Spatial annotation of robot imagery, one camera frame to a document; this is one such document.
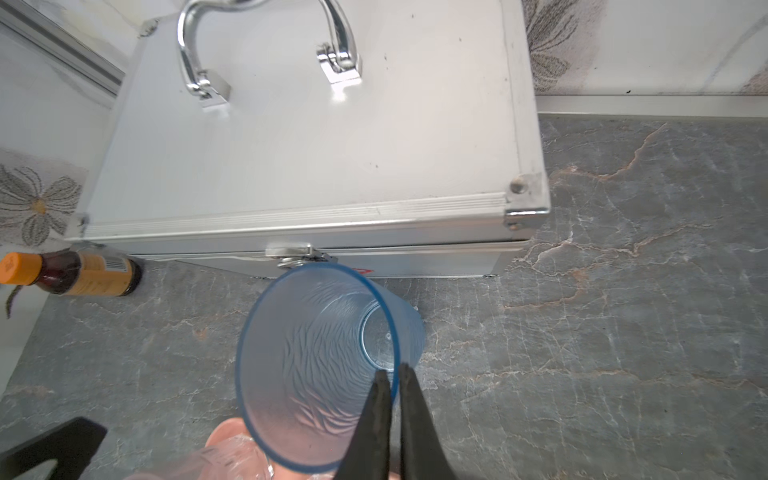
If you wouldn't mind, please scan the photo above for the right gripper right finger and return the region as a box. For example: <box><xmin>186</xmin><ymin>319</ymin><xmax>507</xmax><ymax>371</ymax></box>
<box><xmin>398</xmin><ymin>363</ymin><xmax>457</xmax><ymax>480</ymax></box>

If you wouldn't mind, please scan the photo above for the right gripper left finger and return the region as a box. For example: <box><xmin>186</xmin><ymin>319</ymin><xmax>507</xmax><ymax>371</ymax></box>
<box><xmin>334</xmin><ymin>370</ymin><xmax>392</xmax><ymax>480</ymax></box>

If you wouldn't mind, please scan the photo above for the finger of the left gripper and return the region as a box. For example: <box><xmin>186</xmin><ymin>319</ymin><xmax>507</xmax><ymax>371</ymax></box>
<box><xmin>1</xmin><ymin>417</ymin><xmax>108</xmax><ymax>480</ymax></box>

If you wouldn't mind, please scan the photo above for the blue plastic tumbler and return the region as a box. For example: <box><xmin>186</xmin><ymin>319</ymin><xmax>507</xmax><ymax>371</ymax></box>
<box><xmin>235</xmin><ymin>263</ymin><xmax>426</xmax><ymax>474</ymax></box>

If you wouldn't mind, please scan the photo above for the frosted white cup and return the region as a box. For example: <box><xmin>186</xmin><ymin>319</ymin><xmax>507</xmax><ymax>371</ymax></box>
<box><xmin>177</xmin><ymin>435</ymin><xmax>274</xmax><ymax>480</ymax></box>

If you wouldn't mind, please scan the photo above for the pink plastic tray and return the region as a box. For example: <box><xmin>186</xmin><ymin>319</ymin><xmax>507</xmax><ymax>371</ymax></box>
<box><xmin>122</xmin><ymin>416</ymin><xmax>403</xmax><ymax>480</ymax></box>

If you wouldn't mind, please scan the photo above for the brown bottle orange cap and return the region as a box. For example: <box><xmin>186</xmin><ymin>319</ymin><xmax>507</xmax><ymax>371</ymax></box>
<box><xmin>1</xmin><ymin>250</ymin><xmax>143</xmax><ymax>297</ymax></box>

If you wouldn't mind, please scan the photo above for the silver aluminium case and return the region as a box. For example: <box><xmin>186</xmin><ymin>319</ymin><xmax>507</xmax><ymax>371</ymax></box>
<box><xmin>65</xmin><ymin>1</ymin><xmax>551</xmax><ymax>278</ymax></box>

